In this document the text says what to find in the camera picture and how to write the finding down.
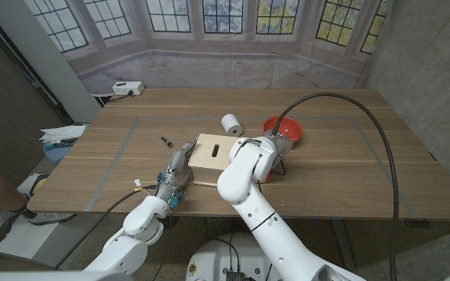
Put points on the stack of white papers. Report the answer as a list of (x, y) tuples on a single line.
[(63, 132)]

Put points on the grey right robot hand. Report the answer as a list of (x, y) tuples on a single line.
[(283, 144)]

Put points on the grey table leg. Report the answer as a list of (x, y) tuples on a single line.
[(344, 242)]

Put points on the white power strip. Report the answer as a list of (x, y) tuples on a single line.
[(128, 88)]

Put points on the red bowl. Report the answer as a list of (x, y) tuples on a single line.
[(291, 126)]

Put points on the wooden drawer with red front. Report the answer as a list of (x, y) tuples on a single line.
[(267, 177)]

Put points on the white floor mat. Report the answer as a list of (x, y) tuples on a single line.
[(18, 236)]

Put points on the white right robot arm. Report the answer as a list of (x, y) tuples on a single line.
[(256, 203)]

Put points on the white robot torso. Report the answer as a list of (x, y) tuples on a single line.
[(213, 257)]

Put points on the white paper roll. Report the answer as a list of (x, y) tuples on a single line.
[(231, 125)]

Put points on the printed window backdrop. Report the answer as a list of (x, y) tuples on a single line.
[(225, 66)]

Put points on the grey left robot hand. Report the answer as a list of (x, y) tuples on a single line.
[(176, 171)]

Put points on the small black bolt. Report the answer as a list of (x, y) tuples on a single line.
[(166, 142)]

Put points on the blue stool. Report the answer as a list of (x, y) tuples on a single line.
[(55, 154)]

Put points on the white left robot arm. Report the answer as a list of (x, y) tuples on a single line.
[(139, 230)]

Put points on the wooden box with slot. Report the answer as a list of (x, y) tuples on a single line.
[(213, 156)]

